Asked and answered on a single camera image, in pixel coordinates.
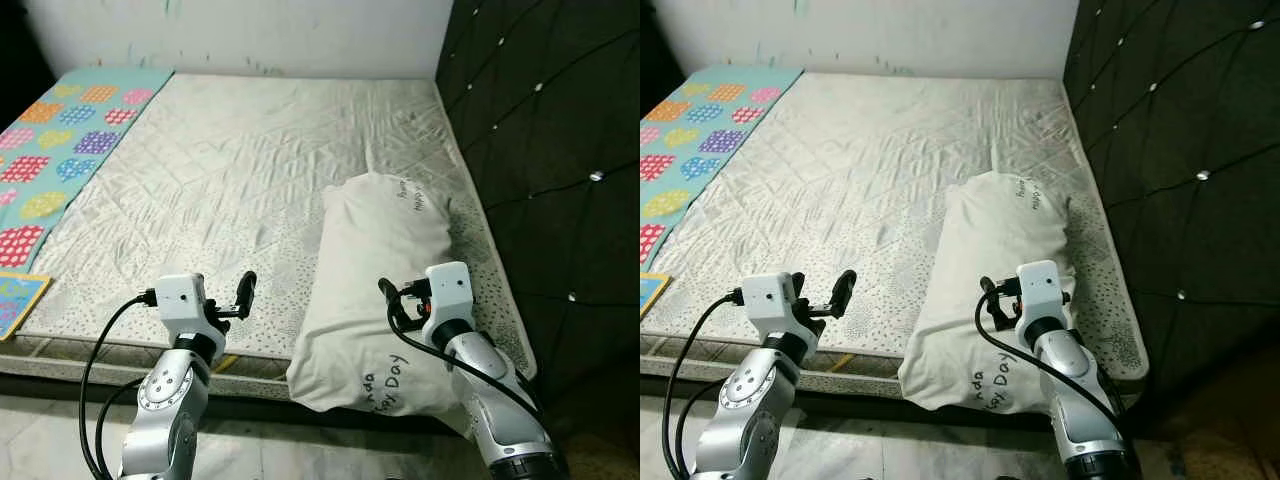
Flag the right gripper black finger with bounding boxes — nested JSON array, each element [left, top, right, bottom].
[[380, 278, 411, 331], [979, 277, 1006, 329]]

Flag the colourful picture book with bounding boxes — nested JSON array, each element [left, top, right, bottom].
[[640, 272, 673, 319], [0, 270, 53, 343]]

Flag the grey bed base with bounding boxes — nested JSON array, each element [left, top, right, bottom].
[[0, 343, 293, 389], [640, 343, 906, 389]]

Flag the white quilted mattress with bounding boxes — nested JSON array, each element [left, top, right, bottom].
[[640, 72, 1149, 381], [0, 72, 536, 381]]

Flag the teal sheet with colourful shapes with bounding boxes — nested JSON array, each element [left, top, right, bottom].
[[0, 67, 176, 276], [640, 65, 806, 276]]

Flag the dark tufted headboard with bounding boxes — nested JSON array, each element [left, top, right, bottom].
[[1062, 0, 1280, 401], [435, 0, 641, 431]]

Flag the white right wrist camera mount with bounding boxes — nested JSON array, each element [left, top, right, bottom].
[[424, 262, 472, 323], [1016, 260, 1064, 321]]

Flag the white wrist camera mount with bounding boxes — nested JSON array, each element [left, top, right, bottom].
[[155, 273, 209, 337], [742, 273, 797, 337], [1016, 260, 1064, 321], [424, 262, 472, 323]]

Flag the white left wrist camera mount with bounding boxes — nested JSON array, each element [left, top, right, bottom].
[[155, 273, 209, 337], [742, 273, 797, 337]]

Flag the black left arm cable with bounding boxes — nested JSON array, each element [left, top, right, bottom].
[[94, 378, 147, 480], [78, 289, 159, 480], [675, 378, 723, 480], [661, 288, 746, 480]]

